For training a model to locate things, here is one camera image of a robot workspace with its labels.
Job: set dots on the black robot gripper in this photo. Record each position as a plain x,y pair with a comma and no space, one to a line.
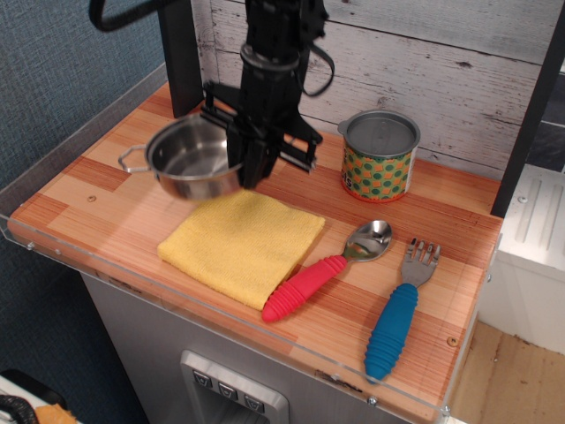
262,120

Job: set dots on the small stainless steel pot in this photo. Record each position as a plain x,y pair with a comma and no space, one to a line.
189,159

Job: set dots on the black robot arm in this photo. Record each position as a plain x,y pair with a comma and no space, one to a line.
282,32

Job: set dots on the yellow folded cloth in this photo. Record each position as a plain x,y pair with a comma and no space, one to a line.
242,245

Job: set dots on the green orange patterned tin can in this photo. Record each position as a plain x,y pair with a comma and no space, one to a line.
379,148

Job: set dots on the grey cabinet with dispenser panel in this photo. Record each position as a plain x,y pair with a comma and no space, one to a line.
184,371

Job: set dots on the clear acrylic table guard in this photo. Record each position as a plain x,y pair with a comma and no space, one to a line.
77,206

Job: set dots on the white cabinet at right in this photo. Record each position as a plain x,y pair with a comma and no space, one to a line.
524,290

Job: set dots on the black and orange object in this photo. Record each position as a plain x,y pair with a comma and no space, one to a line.
26,400

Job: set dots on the spoon with red handle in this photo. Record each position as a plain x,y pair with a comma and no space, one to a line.
367,243

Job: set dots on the fork with blue handle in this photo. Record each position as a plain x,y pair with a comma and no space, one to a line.
387,340

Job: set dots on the black vertical post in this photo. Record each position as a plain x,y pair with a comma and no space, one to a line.
540,96

